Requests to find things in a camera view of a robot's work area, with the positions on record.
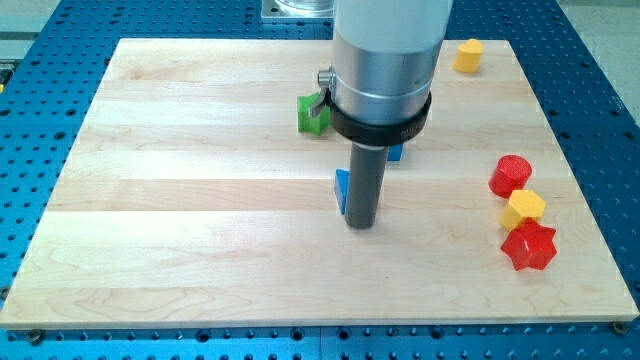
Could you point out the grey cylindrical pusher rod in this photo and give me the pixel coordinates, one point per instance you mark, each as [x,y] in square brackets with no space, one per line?
[366,174]

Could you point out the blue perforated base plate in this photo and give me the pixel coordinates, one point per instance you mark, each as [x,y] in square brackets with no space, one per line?
[51,90]

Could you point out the yellow heart block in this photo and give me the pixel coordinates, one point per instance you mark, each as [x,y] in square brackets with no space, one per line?
[468,56]

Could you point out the yellow hexagon block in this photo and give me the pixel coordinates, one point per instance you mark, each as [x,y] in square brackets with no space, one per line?
[521,205]

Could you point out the blue cube block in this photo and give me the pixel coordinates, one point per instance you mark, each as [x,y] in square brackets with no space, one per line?
[395,153]

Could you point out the light wooden board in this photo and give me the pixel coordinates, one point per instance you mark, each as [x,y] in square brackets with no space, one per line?
[190,199]

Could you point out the blue triangle block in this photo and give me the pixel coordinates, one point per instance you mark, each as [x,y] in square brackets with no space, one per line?
[341,182]

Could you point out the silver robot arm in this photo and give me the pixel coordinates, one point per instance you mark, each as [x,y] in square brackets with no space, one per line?
[385,54]

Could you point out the green block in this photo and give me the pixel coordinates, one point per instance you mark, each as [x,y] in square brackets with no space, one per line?
[307,124]

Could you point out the red star block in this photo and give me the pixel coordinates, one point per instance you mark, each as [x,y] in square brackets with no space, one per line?
[530,245]

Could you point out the red cylinder block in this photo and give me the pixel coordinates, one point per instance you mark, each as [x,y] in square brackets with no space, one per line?
[511,173]

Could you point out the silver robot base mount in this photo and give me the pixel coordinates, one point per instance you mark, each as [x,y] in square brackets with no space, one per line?
[285,10]

